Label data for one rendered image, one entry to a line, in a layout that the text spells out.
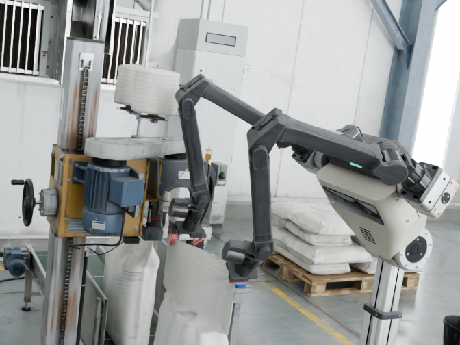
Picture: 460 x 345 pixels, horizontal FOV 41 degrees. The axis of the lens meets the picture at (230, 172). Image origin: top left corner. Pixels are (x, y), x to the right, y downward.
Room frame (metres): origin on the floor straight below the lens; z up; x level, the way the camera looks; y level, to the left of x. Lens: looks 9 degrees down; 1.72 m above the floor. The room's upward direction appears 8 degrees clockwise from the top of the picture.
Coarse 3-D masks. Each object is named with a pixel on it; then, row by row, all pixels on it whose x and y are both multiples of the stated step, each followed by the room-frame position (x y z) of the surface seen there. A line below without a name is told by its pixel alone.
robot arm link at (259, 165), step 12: (264, 156) 1.62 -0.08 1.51; (252, 168) 1.68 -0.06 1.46; (264, 168) 1.64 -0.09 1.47; (252, 180) 1.70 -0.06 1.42; (264, 180) 1.70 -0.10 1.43; (252, 192) 1.73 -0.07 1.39; (264, 192) 1.73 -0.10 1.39; (252, 204) 1.76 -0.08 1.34; (264, 204) 1.75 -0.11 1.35; (264, 216) 1.77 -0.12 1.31; (264, 228) 1.79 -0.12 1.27; (264, 240) 1.81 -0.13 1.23
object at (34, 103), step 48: (0, 0) 4.67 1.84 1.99; (48, 0) 4.78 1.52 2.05; (0, 48) 4.74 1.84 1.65; (144, 48) 5.18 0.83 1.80; (0, 96) 4.67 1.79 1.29; (48, 96) 4.84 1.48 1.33; (0, 144) 4.69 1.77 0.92; (48, 144) 4.86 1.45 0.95; (0, 192) 4.70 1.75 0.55; (0, 240) 4.74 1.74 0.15; (48, 240) 4.92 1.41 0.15; (96, 240) 5.10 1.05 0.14
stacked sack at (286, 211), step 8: (272, 208) 5.43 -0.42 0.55; (280, 208) 5.36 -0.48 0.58; (288, 208) 5.29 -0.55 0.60; (296, 208) 5.30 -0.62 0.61; (304, 208) 5.32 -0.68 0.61; (312, 208) 5.37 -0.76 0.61; (320, 208) 5.38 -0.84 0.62; (328, 208) 5.42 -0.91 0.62; (280, 216) 5.30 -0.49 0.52; (288, 216) 5.18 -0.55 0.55
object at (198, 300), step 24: (168, 240) 2.37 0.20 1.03; (168, 264) 2.34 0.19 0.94; (192, 264) 2.13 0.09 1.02; (216, 264) 2.14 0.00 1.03; (168, 288) 2.32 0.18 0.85; (192, 288) 2.12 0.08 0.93; (216, 288) 2.05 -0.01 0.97; (168, 312) 2.22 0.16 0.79; (192, 312) 2.11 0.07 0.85; (216, 312) 2.04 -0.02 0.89; (168, 336) 2.16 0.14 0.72; (192, 336) 2.05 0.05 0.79; (216, 336) 2.05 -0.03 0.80
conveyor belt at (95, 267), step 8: (40, 256) 3.84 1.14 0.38; (88, 256) 3.96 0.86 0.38; (96, 256) 3.98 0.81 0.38; (88, 264) 3.80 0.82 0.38; (96, 264) 3.82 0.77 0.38; (104, 264) 3.84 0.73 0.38; (96, 272) 3.67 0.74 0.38; (96, 280) 3.54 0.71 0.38; (152, 328) 2.98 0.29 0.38; (152, 336) 2.88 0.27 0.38; (104, 344) 2.73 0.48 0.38; (112, 344) 2.74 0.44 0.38; (152, 344) 2.79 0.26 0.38
